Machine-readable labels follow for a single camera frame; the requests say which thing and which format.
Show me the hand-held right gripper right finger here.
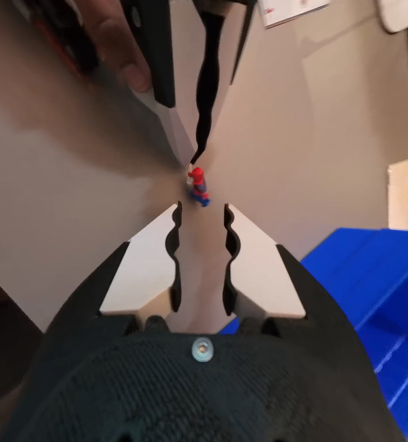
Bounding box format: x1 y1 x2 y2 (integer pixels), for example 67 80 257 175
223 203 307 321

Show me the lego instruction booklet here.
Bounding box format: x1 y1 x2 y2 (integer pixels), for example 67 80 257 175
259 0 332 29

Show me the blue red lego minifigure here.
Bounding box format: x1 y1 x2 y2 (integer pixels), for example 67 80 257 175
187 167 212 208

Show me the person's left hand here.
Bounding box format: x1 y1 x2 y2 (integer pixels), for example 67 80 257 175
83 0 153 94

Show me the blue plastic bin white tag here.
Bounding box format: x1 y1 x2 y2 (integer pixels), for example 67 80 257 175
219 226 408 441

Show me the white metal stand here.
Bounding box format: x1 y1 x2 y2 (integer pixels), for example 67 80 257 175
377 0 408 33

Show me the white paper sheet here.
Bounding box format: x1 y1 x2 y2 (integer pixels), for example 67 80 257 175
387 155 408 231

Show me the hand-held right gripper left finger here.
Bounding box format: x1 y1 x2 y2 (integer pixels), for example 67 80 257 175
99 201 184 322

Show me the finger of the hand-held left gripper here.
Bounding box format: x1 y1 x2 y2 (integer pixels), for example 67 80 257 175
131 0 208 170
192 7 249 164

